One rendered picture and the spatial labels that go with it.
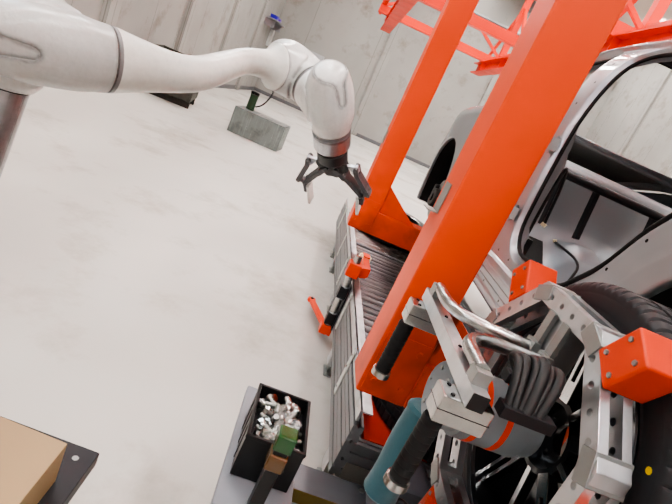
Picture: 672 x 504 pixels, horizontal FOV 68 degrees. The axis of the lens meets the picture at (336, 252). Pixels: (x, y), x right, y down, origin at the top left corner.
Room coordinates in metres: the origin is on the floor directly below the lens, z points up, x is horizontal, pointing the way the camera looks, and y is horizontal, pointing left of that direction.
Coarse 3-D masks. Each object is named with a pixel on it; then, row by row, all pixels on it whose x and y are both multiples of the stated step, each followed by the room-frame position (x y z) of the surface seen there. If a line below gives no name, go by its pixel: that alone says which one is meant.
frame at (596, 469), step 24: (552, 288) 0.99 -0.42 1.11; (504, 312) 1.12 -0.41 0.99; (528, 312) 1.06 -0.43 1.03; (576, 312) 0.89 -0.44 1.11; (600, 336) 0.80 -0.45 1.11; (600, 384) 0.74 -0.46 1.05; (600, 408) 0.71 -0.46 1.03; (624, 408) 0.73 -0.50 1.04; (600, 432) 0.69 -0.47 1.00; (624, 432) 0.70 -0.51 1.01; (456, 456) 1.05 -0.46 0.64; (600, 456) 0.66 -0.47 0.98; (624, 456) 0.68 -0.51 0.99; (432, 480) 1.00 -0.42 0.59; (456, 480) 1.00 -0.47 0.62; (576, 480) 0.66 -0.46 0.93; (600, 480) 0.65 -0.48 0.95; (624, 480) 0.66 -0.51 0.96
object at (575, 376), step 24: (504, 360) 1.17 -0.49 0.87; (576, 384) 0.94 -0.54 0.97; (552, 408) 0.99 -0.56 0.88; (576, 408) 0.92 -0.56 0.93; (576, 432) 0.87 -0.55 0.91; (480, 456) 1.07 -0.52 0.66; (528, 456) 0.94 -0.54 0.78; (552, 456) 0.93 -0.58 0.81; (576, 456) 0.85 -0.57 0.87; (480, 480) 1.02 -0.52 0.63; (504, 480) 1.04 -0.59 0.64; (528, 480) 0.90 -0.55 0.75; (552, 480) 0.86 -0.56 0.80
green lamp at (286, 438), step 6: (282, 426) 0.86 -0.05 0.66; (288, 426) 0.87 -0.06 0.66; (282, 432) 0.84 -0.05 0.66; (288, 432) 0.85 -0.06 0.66; (294, 432) 0.86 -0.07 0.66; (276, 438) 0.84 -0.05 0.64; (282, 438) 0.83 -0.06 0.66; (288, 438) 0.83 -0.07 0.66; (294, 438) 0.84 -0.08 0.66; (276, 444) 0.83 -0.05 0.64; (282, 444) 0.83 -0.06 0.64; (288, 444) 0.83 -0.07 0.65; (294, 444) 0.83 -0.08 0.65; (276, 450) 0.83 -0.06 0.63; (282, 450) 0.83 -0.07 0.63; (288, 450) 0.83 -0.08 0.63
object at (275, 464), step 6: (270, 450) 0.84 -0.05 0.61; (270, 456) 0.83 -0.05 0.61; (276, 456) 0.83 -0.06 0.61; (288, 456) 0.85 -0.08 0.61; (264, 462) 0.84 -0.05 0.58; (270, 462) 0.83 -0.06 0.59; (276, 462) 0.83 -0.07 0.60; (282, 462) 0.83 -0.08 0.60; (264, 468) 0.83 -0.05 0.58; (270, 468) 0.83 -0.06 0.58; (276, 468) 0.83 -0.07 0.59; (282, 468) 0.83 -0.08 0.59
